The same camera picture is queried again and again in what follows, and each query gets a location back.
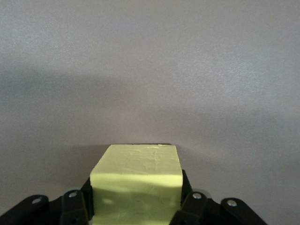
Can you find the brown table cover sheet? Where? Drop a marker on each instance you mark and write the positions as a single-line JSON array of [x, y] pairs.
[[150, 70]]

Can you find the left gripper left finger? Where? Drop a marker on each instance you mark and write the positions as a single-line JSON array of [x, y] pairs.
[[47, 211]]

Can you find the yellow foam cube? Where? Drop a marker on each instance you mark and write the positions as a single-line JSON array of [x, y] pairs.
[[136, 175]]

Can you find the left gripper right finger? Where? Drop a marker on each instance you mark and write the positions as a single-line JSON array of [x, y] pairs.
[[206, 211]]

